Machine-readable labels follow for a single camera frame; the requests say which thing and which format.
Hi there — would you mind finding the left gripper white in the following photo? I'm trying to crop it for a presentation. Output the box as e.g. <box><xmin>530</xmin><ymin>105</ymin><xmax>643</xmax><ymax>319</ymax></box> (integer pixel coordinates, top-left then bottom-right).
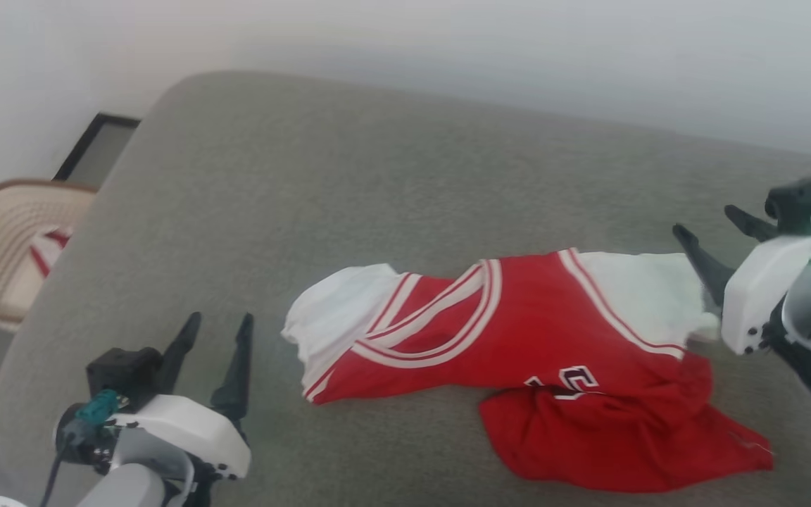
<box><xmin>57</xmin><ymin>312</ymin><xmax>255</xmax><ymax>481</ymax></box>

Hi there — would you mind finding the beige woven laundry basket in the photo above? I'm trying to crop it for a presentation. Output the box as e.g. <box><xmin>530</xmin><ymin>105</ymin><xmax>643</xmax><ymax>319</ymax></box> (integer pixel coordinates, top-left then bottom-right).
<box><xmin>0</xmin><ymin>179</ymin><xmax>98</xmax><ymax>333</ymax></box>

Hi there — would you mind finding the red and white striped cloth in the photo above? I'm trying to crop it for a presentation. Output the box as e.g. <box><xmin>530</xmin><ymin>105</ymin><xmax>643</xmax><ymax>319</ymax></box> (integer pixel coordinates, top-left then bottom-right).
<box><xmin>25</xmin><ymin>229</ymin><xmax>72</xmax><ymax>280</ymax></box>

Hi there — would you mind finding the grey fabric sofa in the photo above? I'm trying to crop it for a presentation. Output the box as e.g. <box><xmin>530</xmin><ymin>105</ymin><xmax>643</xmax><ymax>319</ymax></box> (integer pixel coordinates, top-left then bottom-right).
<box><xmin>0</xmin><ymin>70</ymin><xmax>811</xmax><ymax>507</ymax></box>

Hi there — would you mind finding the red white basketball jersey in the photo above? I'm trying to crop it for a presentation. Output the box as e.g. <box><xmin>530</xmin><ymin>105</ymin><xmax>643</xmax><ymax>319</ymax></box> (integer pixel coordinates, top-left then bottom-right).
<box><xmin>281</xmin><ymin>248</ymin><xmax>776</xmax><ymax>492</ymax></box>

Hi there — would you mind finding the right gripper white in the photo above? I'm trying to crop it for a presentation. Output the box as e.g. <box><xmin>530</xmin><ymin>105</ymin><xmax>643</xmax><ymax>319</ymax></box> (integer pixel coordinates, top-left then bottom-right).
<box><xmin>673</xmin><ymin>204</ymin><xmax>811</xmax><ymax>355</ymax></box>

